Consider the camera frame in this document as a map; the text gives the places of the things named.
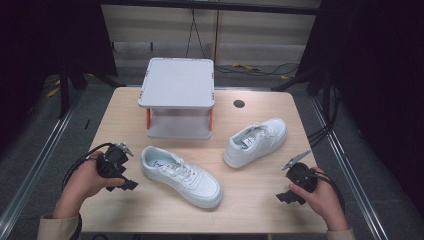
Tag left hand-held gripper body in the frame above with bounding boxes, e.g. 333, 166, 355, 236
95, 142, 135, 183

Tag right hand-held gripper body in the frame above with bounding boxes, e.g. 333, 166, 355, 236
281, 149, 320, 194

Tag white sneaker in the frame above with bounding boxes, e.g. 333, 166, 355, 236
222, 117, 288, 169
140, 145, 224, 210

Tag white shoe rack orange posts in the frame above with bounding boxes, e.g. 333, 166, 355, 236
137, 57, 216, 141

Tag person's right hand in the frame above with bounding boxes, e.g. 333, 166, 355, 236
288, 166, 350, 232

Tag person's left hand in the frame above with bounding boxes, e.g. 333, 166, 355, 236
52, 151, 126, 220

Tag black stand leg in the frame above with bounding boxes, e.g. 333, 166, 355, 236
58, 63, 118, 118

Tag yellow floor marker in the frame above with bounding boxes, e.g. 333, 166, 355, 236
45, 79, 62, 99

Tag yellow strip on floor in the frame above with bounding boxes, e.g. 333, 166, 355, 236
231, 62, 262, 72

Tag dark curtain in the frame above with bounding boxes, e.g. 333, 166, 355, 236
0, 0, 118, 156
295, 0, 424, 216

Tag black overhead beam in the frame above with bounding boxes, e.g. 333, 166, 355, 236
99, 0, 322, 16

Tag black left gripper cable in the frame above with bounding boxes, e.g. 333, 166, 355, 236
61, 142, 116, 192

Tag metal floor rail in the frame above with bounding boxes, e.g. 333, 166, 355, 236
0, 98, 80, 232
309, 95, 390, 240

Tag black cable bundle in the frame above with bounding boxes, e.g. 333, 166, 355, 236
306, 84, 342, 148

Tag black floor cables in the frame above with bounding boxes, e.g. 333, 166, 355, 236
214, 62, 300, 78

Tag black hanging cable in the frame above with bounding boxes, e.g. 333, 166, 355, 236
184, 8, 208, 60

